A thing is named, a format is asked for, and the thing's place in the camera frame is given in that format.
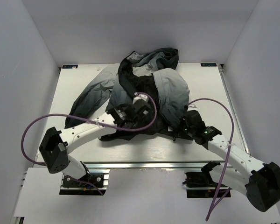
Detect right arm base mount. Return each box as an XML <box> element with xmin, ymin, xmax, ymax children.
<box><xmin>182</xmin><ymin>161</ymin><xmax>224</xmax><ymax>199</ymax></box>

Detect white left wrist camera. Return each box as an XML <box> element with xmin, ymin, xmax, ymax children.
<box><xmin>133</xmin><ymin>92</ymin><xmax>149</xmax><ymax>105</ymax></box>

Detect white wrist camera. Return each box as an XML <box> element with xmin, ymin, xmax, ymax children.
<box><xmin>133</xmin><ymin>92</ymin><xmax>149</xmax><ymax>105</ymax></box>
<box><xmin>184</xmin><ymin>104</ymin><xmax>199</xmax><ymax>112</ymax></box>

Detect grey black gradient jacket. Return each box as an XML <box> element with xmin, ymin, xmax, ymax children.
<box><xmin>70</xmin><ymin>48</ymin><xmax>192</xmax><ymax>140</ymax></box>

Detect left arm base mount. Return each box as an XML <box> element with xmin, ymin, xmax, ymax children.
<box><xmin>59</xmin><ymin>162</ymin><xmax>106</xmax><ymax>196</ymax></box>

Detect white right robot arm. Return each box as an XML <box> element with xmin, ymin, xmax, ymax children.
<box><xmin>180</xmin><ymin>110</ymin><xmax>280</xmax><ymax>212</ymax></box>

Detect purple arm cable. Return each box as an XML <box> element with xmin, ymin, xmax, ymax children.
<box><xmin>184</xmin><ymin>98</ymin><xmax>235</xmax><ymax>221</ymax></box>
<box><xmin>21</xmin><ymin>92</ymin><xmax>158</xmax><ymax>196</ymax></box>

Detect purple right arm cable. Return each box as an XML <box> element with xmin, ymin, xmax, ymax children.
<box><xmin>184</xmin><ymin>98</ymin><xmax>235</xmax><ymax>221</ymax></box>

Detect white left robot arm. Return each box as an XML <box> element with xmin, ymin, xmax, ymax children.
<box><xmin>39</xmin><ymin>94</ymin><xmax>156</xmax><ymax>186</ymax></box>

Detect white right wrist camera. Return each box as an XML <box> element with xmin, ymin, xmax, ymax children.
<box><xmin>184</xmin><ymin>104</ymin><xmax>199</xmax><ymax>112</ymax></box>

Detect blue corner label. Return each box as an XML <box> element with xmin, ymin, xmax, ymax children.
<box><xmin>200</xmin><ymin>63</ymin><xmax>217</xmax><ymax>67</ymax></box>
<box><xmin>62</xmin><ymin>64</ymin><xmax>78</xmax><ymax>69</ymax></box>

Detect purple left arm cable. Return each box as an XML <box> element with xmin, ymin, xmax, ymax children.
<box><xmin>21</xmin><ymin>92</ymin><xmax>158</xmax><ymax>196</ymax></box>

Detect blue left corner label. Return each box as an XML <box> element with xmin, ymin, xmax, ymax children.
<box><xmin>62</xmin><ymin>64</ymin><xmax>78</xmax><ymax>69</ymax></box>

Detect blue right corner label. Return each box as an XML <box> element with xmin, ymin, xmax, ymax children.
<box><xmin>200</xmin><ymin>63</ymin><xmax>217</xmax><ymax>67</ymax></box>

